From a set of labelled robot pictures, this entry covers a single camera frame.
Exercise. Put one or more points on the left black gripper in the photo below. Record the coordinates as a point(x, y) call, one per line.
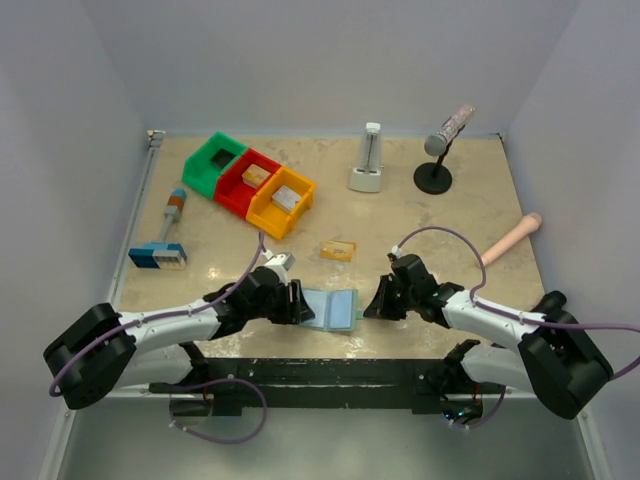
point(291, 302)

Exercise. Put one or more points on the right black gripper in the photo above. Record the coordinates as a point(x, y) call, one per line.
point(392, 295)

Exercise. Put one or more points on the green card holder wallet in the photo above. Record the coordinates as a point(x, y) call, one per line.
point(334, 311)

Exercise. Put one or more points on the gold VIP card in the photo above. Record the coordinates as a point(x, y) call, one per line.
point(342, 251)
point(325, 250)

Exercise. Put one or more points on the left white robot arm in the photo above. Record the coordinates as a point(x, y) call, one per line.
point(93, 355)

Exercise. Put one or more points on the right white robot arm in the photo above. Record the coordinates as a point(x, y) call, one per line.
point(543, 352)

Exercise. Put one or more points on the card stack in yellow bin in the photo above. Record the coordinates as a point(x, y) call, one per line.
point(285, 198)

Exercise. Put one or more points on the card stack in red bin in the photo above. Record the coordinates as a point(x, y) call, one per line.
point(254, 176)

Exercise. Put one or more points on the yellow plastic bin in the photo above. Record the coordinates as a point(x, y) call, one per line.
point(265, 215)

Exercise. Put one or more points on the red plastic bin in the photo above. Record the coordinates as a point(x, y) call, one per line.
point(232, 192)

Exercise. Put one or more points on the white metronome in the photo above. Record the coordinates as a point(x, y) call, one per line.
point(365, 176)

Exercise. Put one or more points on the black microphone stand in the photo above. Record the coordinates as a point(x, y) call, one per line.
point(433, 177)

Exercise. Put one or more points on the toy block hammer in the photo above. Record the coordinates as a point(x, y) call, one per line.
point(161, 254)

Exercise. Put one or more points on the black item in green bin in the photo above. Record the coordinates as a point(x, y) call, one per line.
point(221, 159)

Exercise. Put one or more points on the green plastic bin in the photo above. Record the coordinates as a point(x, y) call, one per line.
point(204, 168)

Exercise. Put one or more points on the grey glitter microphone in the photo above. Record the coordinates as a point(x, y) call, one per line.
point(447, 131)

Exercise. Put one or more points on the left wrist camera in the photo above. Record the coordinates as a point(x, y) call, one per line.
point(281, 264)

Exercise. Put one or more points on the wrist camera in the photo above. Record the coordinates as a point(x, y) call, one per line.
point(395, 253)
point(281, 264)

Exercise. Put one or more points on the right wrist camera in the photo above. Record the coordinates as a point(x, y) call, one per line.
point(395, 253)

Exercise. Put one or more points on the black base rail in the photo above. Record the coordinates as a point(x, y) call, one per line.
point(417, 385)

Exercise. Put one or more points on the aluminium frame rail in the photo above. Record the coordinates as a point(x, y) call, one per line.
point(65, 418)

